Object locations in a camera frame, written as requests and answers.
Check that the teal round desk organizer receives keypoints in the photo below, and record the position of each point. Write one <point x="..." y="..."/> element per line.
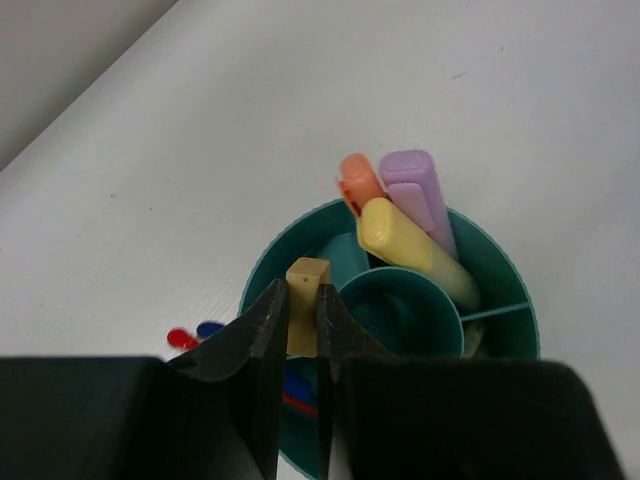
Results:
<point x="406" y="312"/>

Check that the pink highlighter block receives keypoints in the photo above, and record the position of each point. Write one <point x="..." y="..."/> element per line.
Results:
<point x="412" y="184"/>

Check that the orange capped marker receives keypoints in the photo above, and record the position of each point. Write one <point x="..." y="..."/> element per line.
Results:
<point x="358" y="183"/>

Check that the blue ballpoint pen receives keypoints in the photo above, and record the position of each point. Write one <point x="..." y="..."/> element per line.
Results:
<point x="207" y="329"/>

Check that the small tan eraser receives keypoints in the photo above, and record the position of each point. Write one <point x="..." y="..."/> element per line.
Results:
<point x="304" y="277"/>

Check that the red ballpoint pen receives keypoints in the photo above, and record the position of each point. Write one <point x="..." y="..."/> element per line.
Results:
<point x="181" y="339"/>

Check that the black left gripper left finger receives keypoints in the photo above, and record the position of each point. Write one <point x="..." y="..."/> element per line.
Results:
<point x="238" y="375"/>

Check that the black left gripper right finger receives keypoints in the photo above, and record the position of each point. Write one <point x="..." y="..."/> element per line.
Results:
<point x="340" y="339"/>

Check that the yellow highlighter block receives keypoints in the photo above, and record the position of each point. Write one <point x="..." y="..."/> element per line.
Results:
<point x="384" y="231"/>

